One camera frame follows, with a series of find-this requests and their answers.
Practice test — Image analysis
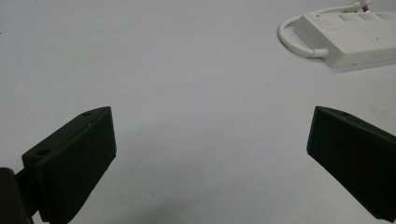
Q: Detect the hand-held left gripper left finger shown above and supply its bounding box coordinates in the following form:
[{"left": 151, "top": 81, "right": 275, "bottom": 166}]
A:
[{"left": 21, "top": 105, "right": 118, "bottom": 224}]

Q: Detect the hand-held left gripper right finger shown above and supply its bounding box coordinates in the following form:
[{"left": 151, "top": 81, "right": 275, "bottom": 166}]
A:
[{"left": 306, "top": 105, "right": 396, "bottom": 223}]

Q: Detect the white power strip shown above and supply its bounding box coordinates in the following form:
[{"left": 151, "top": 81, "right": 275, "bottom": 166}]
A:
[{"left": 292, "top": 9, "right": 396, "bottom": 70}]

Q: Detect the white power strip cable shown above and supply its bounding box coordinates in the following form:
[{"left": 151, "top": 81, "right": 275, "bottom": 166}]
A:
[{"left": 277, "top": 0, "right": 375, "bottom": 59}]

